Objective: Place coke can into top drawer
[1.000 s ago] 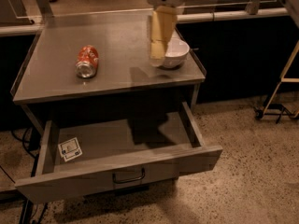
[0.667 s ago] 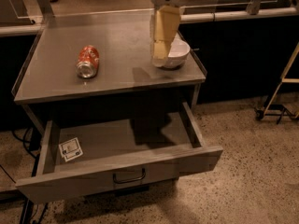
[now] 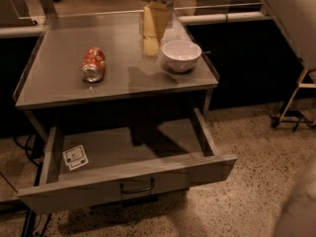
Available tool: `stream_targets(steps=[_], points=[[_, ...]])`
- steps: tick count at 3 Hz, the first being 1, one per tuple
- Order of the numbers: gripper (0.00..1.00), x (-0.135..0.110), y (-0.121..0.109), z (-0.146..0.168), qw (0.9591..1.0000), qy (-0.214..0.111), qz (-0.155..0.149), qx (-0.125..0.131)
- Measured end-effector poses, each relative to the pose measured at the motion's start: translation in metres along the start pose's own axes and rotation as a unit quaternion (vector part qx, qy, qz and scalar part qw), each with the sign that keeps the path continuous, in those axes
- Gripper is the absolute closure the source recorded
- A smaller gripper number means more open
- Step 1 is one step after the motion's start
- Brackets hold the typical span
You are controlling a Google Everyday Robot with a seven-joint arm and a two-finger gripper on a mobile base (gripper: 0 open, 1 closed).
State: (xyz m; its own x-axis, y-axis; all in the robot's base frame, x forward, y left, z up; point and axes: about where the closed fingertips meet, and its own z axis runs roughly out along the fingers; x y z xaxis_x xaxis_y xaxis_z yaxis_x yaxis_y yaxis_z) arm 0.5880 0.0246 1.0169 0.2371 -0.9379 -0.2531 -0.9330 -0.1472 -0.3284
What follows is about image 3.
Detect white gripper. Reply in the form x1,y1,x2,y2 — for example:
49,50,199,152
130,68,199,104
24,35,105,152
141,0,175,56

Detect red coke can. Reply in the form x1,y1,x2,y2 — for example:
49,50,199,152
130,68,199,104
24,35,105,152
81,47,106,83

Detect grey cabinet with counter top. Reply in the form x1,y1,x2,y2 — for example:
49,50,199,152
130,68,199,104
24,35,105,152
16,11,218,138

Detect open grey top drawer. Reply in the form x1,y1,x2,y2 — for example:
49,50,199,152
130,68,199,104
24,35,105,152
18,108,236,214

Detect white ceramic bowl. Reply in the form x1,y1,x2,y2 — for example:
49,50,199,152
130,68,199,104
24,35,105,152
162,40,201,72

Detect wooden wheeled stand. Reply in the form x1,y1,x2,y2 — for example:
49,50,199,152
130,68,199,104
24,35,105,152
271,69,316,131

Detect white tag sticker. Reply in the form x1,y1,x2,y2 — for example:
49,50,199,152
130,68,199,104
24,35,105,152
62,145,89,171

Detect grey horizontal rail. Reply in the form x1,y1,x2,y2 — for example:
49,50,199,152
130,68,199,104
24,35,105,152
179,11,272,26

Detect black drawer handle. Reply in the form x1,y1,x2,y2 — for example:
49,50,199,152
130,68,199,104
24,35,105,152
119,178,155,195

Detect black floor cables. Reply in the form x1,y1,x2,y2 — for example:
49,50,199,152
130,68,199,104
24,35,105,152
12,134,42,168

